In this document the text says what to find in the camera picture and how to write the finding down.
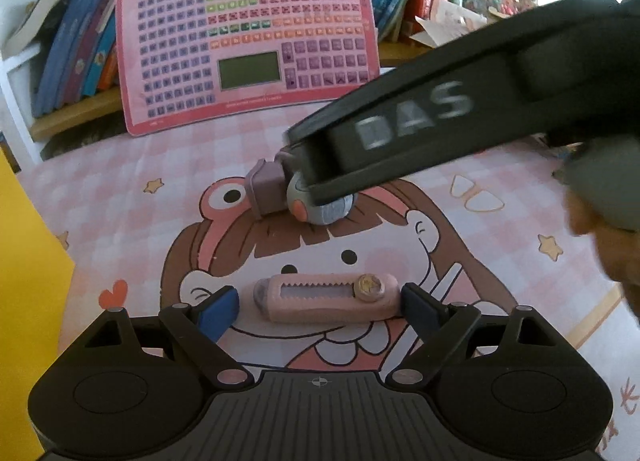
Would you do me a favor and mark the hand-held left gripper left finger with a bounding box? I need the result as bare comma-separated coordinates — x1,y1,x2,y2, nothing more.
82,286,252,388

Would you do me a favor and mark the yellow cardboard box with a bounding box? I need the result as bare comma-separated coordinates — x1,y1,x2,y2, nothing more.
0,146,77,461

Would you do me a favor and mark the pink utility knife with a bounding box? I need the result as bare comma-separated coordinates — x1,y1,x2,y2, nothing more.
253,272,402,325

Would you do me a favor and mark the pink learning tablet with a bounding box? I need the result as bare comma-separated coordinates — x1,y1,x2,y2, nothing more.
115,0,382,138

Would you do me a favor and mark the person's right hand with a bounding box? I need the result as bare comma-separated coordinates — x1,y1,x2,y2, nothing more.
567,188,640,316

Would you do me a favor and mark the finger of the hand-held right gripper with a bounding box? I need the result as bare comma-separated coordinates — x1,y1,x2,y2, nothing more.
281,123,333,206

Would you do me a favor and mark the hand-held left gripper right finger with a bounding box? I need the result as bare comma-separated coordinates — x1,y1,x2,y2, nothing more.
387,283,568,388

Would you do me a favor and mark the white bookshelf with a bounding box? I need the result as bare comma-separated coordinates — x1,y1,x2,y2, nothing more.
0,0,591,172

